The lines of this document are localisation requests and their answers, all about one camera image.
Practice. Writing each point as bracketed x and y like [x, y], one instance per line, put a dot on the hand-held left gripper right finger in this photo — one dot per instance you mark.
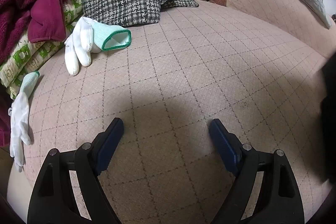
[225, 145]

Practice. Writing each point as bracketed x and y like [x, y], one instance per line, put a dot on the white glove with green cuff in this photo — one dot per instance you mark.
[19, 113]
[78, 40]

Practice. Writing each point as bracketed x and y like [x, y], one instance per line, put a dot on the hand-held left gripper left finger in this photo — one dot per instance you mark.
[110, 145]

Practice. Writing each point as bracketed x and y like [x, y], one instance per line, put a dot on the green printed cloth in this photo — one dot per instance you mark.
[21, 56]

